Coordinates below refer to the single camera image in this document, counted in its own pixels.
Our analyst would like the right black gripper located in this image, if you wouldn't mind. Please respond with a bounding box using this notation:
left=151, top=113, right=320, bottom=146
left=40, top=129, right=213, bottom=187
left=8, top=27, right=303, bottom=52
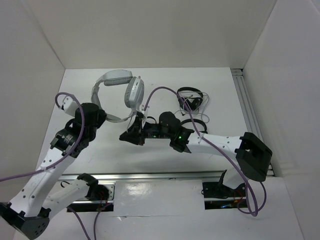
left=119, top=116, right=173, bottom=146

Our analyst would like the white over-ear headphones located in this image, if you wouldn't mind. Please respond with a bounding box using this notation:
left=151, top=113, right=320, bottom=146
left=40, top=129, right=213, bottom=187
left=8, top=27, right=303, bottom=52
left=91, top=69, right=145, bottom=123

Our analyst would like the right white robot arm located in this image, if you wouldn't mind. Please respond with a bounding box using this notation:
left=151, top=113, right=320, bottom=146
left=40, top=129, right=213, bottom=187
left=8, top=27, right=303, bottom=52
left=119, top=111, right=273, bottom=199

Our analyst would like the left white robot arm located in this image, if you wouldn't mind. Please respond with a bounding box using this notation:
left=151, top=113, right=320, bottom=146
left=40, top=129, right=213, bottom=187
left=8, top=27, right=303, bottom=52
left=0, top=103, right=110, bottom=240

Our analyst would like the black on-ear headphones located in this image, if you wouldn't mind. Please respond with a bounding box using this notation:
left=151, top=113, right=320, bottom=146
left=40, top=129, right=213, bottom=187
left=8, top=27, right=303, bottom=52
left=177, top=86, right=204, bottom=111
left=179, top=118, right=208, bottom=135

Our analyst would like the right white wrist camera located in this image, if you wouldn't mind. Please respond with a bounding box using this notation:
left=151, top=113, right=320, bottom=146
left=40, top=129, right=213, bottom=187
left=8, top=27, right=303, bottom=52
left=139, top=105, right=149, bottom=128

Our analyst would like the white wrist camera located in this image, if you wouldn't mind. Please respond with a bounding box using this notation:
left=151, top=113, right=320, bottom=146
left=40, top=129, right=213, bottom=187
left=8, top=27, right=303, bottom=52
left=139, top=105, right=149, bottom=128
left=58, top=95, right=80, bottom=117

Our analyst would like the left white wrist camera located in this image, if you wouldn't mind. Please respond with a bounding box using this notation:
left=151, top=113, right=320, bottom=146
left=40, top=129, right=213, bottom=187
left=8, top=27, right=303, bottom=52
left=58, top=95, right=80, bottom=117

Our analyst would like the aluminium mounting rail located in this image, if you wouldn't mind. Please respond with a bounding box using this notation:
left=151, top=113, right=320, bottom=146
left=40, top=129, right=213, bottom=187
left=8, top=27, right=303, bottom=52
left=57, top=170, right=251, bottom=212

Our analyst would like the aluminium side rail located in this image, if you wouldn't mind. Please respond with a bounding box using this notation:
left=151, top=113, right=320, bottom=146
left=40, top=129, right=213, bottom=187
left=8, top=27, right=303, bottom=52
left=231, top=69, right=273, bottom=182

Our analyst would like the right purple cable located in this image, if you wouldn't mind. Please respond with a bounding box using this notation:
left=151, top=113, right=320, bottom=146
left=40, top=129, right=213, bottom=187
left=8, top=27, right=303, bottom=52
left=143, top=86, right=266, bottom=217

